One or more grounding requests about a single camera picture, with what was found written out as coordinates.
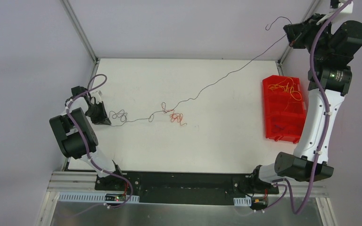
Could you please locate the yellow cable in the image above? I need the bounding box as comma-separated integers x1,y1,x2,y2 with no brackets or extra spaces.
268,77,303,110

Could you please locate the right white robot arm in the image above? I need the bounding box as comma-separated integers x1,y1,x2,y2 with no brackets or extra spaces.
247,14,362,193

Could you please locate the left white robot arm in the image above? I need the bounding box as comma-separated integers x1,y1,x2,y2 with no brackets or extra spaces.
49,86,125,191

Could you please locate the left controller board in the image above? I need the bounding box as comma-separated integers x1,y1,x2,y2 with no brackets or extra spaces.
104,194,127,203

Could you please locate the controller board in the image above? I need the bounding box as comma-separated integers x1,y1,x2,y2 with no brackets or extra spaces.
250,200,268,210
104,194,127,203

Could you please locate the red plastic bin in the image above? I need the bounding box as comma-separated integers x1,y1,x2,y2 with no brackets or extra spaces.
262,75,306,144

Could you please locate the right controller board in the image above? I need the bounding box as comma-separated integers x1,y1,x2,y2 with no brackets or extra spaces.
250,200,268,210

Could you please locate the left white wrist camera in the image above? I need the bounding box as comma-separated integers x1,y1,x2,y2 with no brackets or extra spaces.
90,90,103,105

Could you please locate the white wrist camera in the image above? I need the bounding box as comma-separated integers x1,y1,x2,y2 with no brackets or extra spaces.
90,90,103,105
316,0,354,25

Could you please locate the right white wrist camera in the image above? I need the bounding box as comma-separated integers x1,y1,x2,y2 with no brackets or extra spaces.
316,0,354,25

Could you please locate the aluminium frame rail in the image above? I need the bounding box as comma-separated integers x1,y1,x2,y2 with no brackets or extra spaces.
47,171,329,198

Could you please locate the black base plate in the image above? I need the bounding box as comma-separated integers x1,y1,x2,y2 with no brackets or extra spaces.
95,171,279,206

